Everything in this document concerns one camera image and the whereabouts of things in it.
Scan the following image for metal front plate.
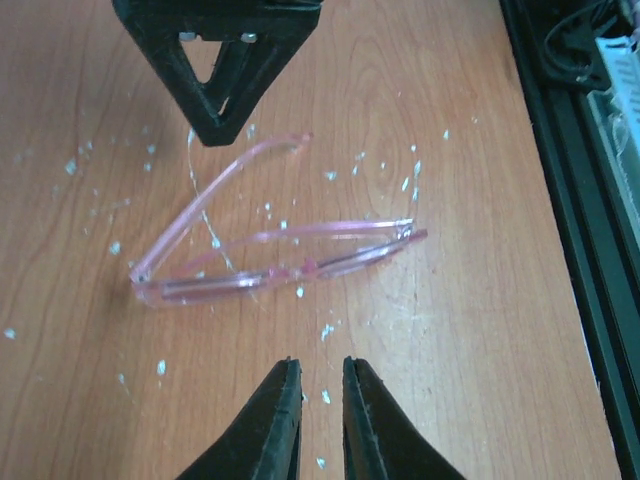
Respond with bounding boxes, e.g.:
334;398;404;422
587;36;639;236

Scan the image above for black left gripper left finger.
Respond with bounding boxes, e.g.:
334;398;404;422
178;358;302;480

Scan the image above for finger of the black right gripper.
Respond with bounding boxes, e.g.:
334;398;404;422
112;0;322;147

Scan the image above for black mounting rail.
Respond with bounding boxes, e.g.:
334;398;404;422
501;1;639;479

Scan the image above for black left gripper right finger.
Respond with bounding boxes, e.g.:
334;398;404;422
343;357;463;479

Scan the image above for pink transparent sunglasses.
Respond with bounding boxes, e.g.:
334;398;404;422
130;133;428;306

